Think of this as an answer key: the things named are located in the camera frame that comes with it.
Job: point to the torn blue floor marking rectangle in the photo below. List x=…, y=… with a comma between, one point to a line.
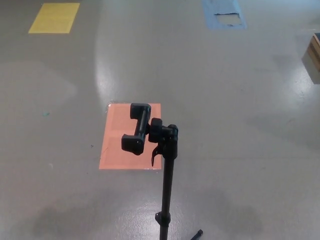
x=212, y=15

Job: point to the wooden box with grey side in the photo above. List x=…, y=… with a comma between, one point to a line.
x=313, y=60

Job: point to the black phone stand tripod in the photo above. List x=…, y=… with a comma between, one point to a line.
x=168, y=175

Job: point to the yellow floor marking rectangle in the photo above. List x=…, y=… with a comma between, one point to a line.
x=53, y=17

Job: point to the orange floor marking rectangle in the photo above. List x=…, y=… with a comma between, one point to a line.
x=117, y=130

